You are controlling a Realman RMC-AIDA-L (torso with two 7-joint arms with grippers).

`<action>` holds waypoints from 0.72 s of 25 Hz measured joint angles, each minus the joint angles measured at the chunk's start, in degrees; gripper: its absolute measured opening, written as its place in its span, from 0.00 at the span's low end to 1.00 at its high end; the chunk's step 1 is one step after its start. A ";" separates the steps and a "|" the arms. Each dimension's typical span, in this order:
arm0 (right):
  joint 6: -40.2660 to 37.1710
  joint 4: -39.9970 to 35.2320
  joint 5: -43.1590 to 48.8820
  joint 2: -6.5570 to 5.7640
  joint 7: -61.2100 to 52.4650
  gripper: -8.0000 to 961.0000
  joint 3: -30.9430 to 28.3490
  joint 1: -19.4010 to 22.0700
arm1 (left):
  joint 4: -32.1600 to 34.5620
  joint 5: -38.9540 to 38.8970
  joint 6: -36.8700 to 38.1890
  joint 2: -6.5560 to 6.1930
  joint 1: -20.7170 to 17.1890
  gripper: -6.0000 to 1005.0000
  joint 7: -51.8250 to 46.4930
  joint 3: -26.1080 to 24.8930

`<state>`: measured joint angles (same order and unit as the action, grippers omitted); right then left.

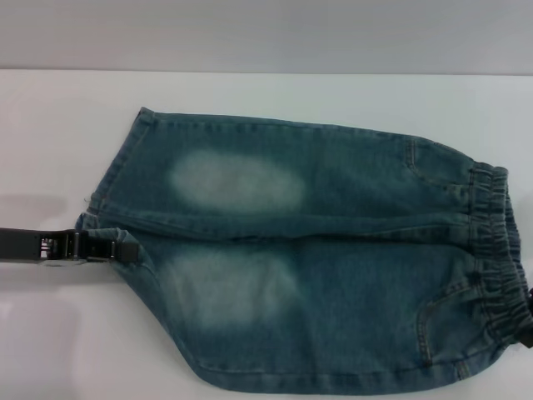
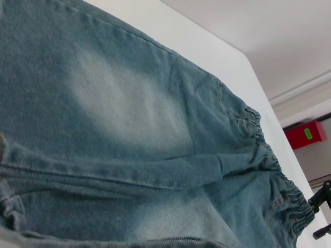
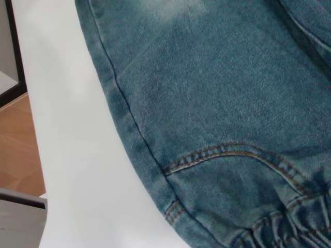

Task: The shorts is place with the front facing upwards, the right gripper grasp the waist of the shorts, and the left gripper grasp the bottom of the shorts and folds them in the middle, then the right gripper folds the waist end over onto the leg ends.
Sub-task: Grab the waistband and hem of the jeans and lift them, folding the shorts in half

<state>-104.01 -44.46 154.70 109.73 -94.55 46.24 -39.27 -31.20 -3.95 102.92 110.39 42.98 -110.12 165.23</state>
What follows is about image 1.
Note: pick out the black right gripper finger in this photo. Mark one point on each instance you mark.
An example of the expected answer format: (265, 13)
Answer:
(529, 339)

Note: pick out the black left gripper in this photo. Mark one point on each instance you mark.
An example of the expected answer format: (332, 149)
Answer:
(25, 246)

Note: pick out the blue denim shorts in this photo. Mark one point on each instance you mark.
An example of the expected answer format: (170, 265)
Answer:
(333, 275)

